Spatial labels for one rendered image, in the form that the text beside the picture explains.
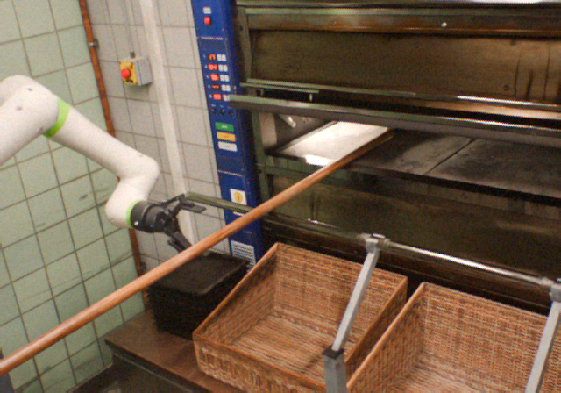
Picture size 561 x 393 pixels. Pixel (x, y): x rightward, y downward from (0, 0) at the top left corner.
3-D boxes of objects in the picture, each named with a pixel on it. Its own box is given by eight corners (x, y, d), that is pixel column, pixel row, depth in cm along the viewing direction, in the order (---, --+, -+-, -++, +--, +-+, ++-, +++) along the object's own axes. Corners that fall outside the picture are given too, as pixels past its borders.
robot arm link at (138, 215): (131, 236, 207) (124, 208, 203) (159, 220, 215) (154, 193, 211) (144, 240, 203) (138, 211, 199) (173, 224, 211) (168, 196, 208)
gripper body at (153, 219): (161, 200, 206) (183, 206, 201) (166, 226, 209) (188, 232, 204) (142, 210, 201) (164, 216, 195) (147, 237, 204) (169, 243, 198)
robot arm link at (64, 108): (-9, 108, 183) (17, 69, 184) (-18, 100, 193) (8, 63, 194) (52, 144, 193) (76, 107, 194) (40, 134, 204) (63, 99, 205)
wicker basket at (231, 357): (284, 303, 270) (276, 239, 259) (415, 346, 235) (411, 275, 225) (195, 372, 236) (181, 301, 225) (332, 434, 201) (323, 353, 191)
